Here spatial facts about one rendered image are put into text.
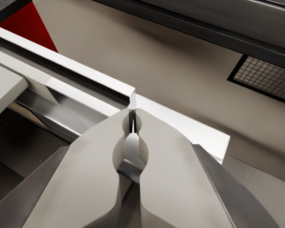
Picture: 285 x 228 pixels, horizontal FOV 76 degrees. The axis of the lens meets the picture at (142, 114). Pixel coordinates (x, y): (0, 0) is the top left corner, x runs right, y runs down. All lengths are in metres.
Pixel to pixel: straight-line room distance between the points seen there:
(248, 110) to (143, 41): 1.01
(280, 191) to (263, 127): 1.19
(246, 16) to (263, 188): 0.23
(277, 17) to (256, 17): 0.03
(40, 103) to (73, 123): 0.04
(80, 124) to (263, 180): 0.23
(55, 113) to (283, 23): 0.30
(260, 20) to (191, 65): 1.27
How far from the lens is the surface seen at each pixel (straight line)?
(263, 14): 0.33
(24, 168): 0.24
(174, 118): 0.16
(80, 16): 2.06
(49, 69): 0.18
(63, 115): 0.17
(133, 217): 0.23
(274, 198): 0.28
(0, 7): 0.25
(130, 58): 1.57
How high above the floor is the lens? 1.11
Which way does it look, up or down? 62 degrees down
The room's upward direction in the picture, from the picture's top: 2 degrees clockwise
